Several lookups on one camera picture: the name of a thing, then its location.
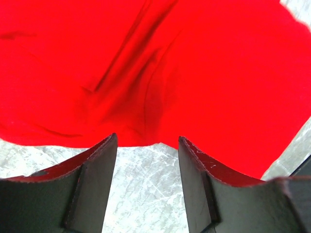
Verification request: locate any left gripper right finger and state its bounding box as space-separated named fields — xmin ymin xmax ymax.
xmin=178 ymin=137 xmax=311 ymax=233

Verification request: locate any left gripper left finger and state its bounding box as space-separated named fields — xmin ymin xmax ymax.
xmin=0 ymin=134 xmax=118 ymax=233

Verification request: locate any red t shirt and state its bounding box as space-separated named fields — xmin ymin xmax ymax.
xmin=0 ymin=0 xmax=311 ymax=178

